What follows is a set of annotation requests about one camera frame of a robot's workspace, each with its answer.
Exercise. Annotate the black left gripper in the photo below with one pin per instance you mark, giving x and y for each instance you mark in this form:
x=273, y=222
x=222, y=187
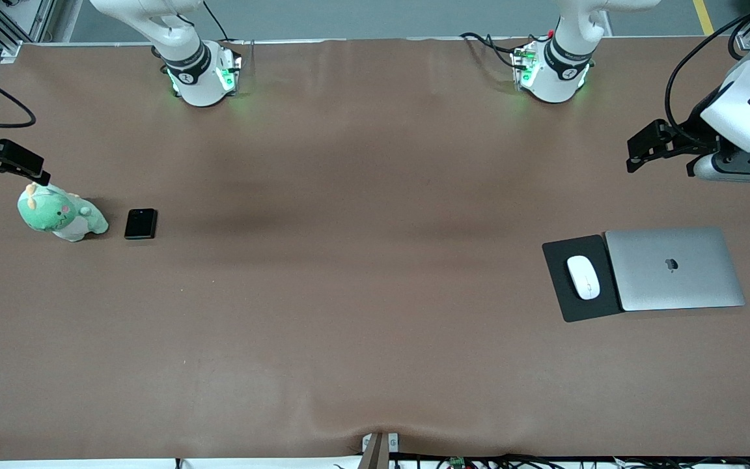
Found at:
x=689, y=134

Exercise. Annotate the black flip phone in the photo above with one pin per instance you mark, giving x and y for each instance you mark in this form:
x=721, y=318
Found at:
x=140, y=224

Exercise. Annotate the white computer mouse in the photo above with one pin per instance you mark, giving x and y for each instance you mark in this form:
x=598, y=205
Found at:
x=583, y=277

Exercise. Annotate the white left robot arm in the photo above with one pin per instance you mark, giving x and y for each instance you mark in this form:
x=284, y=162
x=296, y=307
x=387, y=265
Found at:
x=564, y=71

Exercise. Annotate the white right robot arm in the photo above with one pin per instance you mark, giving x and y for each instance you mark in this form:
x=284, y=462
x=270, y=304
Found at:
x=196, y=81

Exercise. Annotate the black mouse pad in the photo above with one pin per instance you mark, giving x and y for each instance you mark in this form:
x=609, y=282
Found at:
x=557, y=286

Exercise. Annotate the green dinosaur plush toy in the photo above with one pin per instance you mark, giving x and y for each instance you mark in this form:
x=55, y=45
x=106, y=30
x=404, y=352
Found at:
x=59, y=216

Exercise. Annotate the silver closed laptop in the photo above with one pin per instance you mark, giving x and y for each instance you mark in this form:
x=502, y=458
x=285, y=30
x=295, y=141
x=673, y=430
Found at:
x=674, y=268

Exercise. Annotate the small green circuit board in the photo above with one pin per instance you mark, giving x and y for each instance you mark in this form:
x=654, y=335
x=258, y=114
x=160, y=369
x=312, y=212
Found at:
x=458, y=462

